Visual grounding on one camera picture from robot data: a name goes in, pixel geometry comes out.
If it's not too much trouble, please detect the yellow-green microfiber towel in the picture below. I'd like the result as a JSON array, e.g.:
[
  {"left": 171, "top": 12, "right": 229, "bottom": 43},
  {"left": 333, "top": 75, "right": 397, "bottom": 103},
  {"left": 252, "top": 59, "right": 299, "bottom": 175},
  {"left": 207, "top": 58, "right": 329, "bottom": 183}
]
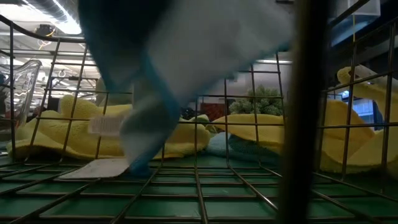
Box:
[{"left": 188, "top": 114, "right": 218, "bottom": 134}]

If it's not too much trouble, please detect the pale blue microfiber towel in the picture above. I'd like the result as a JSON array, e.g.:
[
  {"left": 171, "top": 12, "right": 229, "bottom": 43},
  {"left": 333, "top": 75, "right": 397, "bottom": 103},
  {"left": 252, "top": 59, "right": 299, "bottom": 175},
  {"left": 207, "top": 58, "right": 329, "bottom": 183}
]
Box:
[{"left": 205, "top": 132, "right": 280, "bottom": 166}]

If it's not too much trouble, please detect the teal terry microfiber towel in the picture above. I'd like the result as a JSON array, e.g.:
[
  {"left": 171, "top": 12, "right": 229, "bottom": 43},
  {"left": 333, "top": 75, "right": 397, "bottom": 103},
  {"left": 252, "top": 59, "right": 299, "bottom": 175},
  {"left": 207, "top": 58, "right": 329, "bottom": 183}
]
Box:
[{"left": 228, "top": 133, "right": 280, "bottom": 158}]

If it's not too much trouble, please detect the blue microfiber towel white tag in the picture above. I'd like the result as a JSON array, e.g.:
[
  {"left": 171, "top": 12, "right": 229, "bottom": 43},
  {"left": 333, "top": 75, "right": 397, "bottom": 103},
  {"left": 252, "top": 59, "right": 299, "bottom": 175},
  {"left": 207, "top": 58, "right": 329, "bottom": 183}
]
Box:
[{"left": 58, "top": 0, "right": 295, "bottom": 180}]

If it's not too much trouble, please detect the person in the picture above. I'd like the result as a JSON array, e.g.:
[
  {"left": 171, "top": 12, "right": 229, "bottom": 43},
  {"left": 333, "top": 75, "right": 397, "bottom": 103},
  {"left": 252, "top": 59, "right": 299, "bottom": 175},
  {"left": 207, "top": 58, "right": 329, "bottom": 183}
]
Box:
[{"left": 180, "top": 107, "right": 197, "bottom": 121}]

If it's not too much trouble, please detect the red storage box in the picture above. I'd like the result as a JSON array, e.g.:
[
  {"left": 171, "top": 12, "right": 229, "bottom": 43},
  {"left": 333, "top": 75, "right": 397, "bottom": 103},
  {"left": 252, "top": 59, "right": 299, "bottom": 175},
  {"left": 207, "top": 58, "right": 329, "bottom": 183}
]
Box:
[{"left": 200, "top": 102, "right": 226, "bottom": 122}]

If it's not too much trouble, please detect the potted pale green succulent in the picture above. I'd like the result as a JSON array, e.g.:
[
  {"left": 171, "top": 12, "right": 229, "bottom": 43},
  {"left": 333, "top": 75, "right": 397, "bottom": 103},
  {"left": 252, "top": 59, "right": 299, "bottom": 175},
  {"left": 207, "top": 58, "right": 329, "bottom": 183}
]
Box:
[{"left": 229, "top": 84, "right": 284, "bottom": 116}]

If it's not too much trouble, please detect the green table mat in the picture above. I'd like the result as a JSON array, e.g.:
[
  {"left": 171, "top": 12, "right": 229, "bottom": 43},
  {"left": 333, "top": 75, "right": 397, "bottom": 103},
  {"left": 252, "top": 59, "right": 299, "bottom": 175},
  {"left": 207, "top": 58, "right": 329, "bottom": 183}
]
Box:
[{"left": 0, "top": 152, "right": 398, "bottom": 224}]

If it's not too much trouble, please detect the clear plastic bin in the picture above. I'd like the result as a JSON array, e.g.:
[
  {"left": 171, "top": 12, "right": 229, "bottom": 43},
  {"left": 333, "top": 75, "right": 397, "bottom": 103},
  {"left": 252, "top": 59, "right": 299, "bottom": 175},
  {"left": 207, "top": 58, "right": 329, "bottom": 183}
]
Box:
[{"left": 0, "top": 58, "right": 43, "bottom": 131}]

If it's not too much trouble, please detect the copper wire basket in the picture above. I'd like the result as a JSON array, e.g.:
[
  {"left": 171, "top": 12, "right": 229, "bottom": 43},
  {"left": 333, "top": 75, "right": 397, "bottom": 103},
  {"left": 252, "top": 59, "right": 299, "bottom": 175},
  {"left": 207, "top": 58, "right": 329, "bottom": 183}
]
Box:
[{"left": 0, "top": 0, "right": 398, "bottom": 224}]

